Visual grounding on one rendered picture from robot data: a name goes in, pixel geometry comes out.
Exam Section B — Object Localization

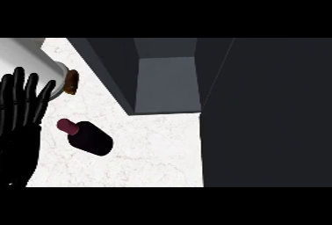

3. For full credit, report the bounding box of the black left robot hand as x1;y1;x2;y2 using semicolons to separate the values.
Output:
0;66;57;188

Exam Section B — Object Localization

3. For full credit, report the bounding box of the dark wine bottle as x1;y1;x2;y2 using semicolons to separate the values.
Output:
56;118;115;157

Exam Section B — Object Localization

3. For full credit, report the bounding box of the dark grey open cabinet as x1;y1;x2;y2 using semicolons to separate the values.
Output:
66;37;237;116

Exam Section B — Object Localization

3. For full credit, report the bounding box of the dark grey cabinet door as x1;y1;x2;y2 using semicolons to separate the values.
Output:
197;37;332;188

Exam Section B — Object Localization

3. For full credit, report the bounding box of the brown cork lid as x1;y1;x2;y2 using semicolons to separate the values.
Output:
63;69;79;96

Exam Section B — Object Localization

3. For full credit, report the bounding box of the white cylindrical canister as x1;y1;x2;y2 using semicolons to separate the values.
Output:
0;37;69;102

